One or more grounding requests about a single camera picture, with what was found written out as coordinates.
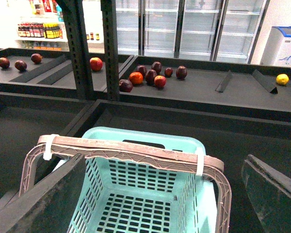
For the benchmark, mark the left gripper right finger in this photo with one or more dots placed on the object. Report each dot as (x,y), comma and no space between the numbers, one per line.
(269,192)

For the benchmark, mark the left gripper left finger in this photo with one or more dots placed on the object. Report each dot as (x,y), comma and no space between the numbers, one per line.
(49,206)

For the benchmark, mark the light blue plastic basket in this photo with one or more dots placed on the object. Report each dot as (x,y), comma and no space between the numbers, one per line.
(127,197)

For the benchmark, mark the brown basket handle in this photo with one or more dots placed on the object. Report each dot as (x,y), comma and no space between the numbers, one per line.
(164,159)

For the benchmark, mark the dark apple front left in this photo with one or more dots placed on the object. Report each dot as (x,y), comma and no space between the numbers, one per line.
(125,85)

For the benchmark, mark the red yellow apple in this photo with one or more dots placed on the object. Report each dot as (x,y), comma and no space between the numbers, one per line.
(96,64)

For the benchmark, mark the dark apple right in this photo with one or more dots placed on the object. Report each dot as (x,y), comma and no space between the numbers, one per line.
(181,72)

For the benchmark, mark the dark apple centre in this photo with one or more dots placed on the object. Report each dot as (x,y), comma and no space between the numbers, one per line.
(150,76)

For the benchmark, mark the dark apple behind orange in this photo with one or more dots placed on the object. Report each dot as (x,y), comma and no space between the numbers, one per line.
(142,69)

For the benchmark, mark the red apple front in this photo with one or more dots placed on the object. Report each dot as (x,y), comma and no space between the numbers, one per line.
(160,81)

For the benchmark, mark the small dark red apple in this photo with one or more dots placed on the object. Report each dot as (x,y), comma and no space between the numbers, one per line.
(168,72)

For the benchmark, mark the dark apple back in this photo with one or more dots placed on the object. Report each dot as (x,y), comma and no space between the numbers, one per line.
(157,66)

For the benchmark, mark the white zip tie left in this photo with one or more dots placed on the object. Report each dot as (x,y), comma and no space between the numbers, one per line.
(47,155)

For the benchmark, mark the white zip tie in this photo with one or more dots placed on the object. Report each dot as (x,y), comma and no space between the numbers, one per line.
(200,161)
(47,155)

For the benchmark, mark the white zip tie right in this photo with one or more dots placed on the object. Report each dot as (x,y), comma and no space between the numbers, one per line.
(200,161)

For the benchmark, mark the black lower tray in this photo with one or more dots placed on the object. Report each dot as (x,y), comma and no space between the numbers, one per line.
(24,118)

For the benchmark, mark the black tray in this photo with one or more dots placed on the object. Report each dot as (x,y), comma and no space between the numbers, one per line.
(243,96)
(24,118)
(65,87)

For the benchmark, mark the black triangular divider right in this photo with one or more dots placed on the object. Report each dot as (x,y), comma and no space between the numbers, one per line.
(264,82)

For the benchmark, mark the black upper right tray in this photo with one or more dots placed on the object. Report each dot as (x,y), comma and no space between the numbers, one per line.
(243,96)

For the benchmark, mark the yellow lemon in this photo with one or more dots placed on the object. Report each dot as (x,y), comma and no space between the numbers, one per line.
(282,79)

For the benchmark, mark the black divider strip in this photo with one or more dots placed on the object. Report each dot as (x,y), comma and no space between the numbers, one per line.
(44,67)
(57,73)
(224,82)

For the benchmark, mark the black divider strip far left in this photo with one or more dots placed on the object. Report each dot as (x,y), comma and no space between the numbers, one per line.
(44,67)

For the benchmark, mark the black upper left tray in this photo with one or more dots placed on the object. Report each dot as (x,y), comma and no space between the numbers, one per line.
(65,87)

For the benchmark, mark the white chest freezer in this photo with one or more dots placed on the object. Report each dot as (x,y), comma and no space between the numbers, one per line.
(277,51)

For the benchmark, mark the orange fruit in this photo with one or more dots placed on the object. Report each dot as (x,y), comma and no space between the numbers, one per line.
(136,78)

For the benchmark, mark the glass door refrigerator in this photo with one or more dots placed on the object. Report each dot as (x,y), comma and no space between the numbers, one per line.
(207,30)

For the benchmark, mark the shelf with bottles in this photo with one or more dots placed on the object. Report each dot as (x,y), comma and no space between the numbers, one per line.
(40,25)

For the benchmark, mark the black upright post left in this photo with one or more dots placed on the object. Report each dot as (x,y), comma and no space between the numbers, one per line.
(77,42)

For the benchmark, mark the black upright post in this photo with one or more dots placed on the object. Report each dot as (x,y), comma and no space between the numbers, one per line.
(108,8)
(77,42)

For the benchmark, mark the black upright post right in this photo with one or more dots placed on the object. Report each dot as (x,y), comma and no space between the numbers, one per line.
(108,8)

